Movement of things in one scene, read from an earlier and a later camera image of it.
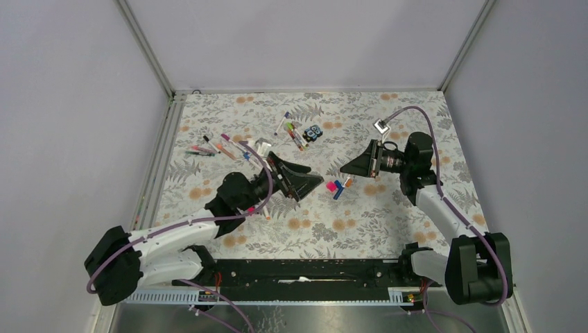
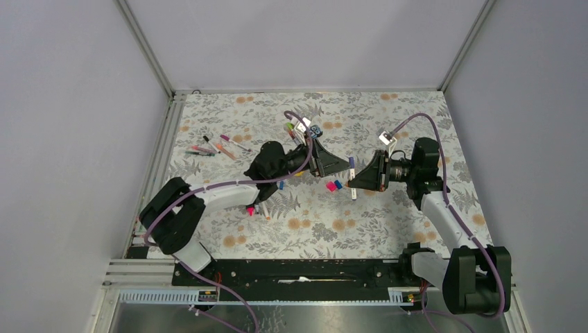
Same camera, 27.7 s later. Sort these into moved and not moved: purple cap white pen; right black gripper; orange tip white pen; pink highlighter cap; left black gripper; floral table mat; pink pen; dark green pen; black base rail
Moved: left black gripper; purple cap white pen; right black gripper
Not moved: pink highlighter cap; pink pen; orange tip white pen; black base rail; dark green pen; floral table mat
